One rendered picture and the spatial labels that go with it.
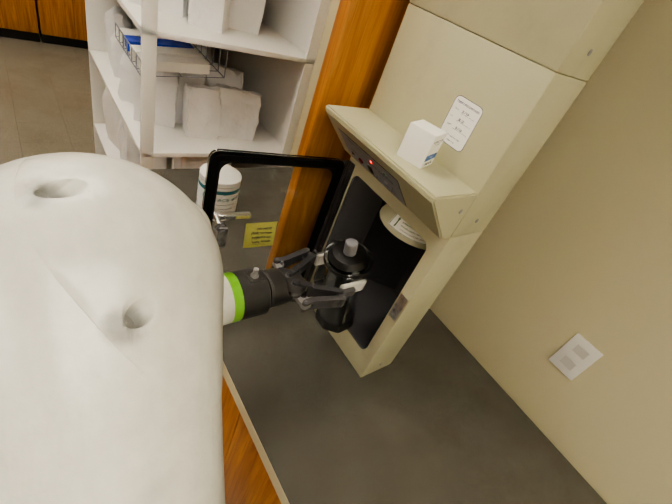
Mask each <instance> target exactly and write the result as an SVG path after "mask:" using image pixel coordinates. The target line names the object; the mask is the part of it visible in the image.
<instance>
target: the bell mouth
mask: <svg viewBox="0 0 672 504"><path fill-rule="evenodd" d="M380 218H381V221H382V222H383V224H384V226H385V227H386V228H387V229H388V230H389V231H390V232H391V233H392V234H393V235H394V236H396V237H397V238H398V239H400V240H402V241H403V242H405V243H407V244H409V245H411V246H414V247H416V248H419V249H423V250H426V243H425V241H424V239H423V238H422V237H421V236H420V235H419V234H418V233H417V232H416V231H415V230H414V229H413V228H412V227H411V226H410V225H409V224H408V223H406V222H405V221H404V220H403V219H402V218H401V217H400V216H399V215H398V214H397V213H396V212H395V211H394V210H393V209H392V208H391V207H390V206H389V205H388V204H386V205H384V206H383V207H382V208H381V210H380Z"/></svg>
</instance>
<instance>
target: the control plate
mask: <svg viewBox="0 0 672 504"><path fill-rule="evenodd" d="M338 129H339V128H338ZM339 131H340V133H341V135H342V137H343V139H344V142H345V144H346V146H347V148H348V150H349V152H350V154H351V156H352V157H354V158H355V159H356V160H357V161H358V162H359V160H358V158H360V159H361V160H362V161H363V164H361V163H360V162H359V163H360V164H361V165H362V166H363V167H364V168H365V169H366V170H367V171H369V169H368V167H367V164H368V165H369V166H370V167H371V168H372V170H373V173H374V174H372V173H371V172H370V171H369V172H370V173H371V174H372V175H373V176H374V177H375V178H376V176H377V174H378V175H379V177H380V178H379V177H378V178H376V179H377V180H378V181H379V182H380V183H381V184H383V183H384V181H385V182H386V183H387V185H386V184H385V185H384V184H383V185H384V186H385V187H386V188H387V189H388V190H389V191H390V192H391V190H392V188H393V189H394V190H395V192H394V191H393V192H391V193H392V194H393V195H394V196H395V197H396V198H398V199H399V200H400V201H401V202H402V203H403V204H404V205H405V206H406V204H405V201H404V198H403V195H402V192H401V189H400V186H399V183H398V180H396V179H395V178H394V177H393V176H392V175H391V174H390V173H389V172H387V171H386V170H385V169H384V168H383V167H382V166H381V165H380V164H378V163H377V162H376V161H375V160H374V159H373V158H372V157H371V156H369V155H368V154H367V153H366V152H365V151H364V150H363V149H362V148H360V147H359V146H358V145H357V144H356V143H355V142H354V141H353V140H352V139H350V138H349V137H348V136H347V135H346V134H345V133H344V132H343V131H341V130H340V129H339ZM351 151H352V152H353V153H354V154H355V155H353V154H352V152H351ZM369 160H371V161H372V163H373V164H371V163H370V161H369ZM366 163H367V164H366ZM382 172H384V173H385V174H386V176H384V175H383V173H382Z"/></svg>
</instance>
